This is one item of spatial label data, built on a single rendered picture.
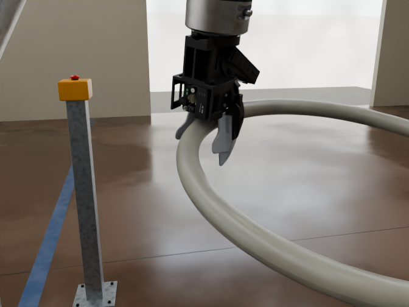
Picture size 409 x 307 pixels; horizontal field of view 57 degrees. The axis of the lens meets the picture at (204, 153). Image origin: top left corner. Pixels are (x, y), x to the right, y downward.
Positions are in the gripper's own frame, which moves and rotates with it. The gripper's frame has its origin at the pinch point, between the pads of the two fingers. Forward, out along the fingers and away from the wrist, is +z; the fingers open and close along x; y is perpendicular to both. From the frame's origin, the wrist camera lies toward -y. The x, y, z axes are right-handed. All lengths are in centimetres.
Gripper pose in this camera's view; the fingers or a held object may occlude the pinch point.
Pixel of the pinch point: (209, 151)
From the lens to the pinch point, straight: 64.3
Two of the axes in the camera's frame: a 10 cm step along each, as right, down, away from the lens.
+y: -5.4, 3.4, -7.7
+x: 8.4, 3.2, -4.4
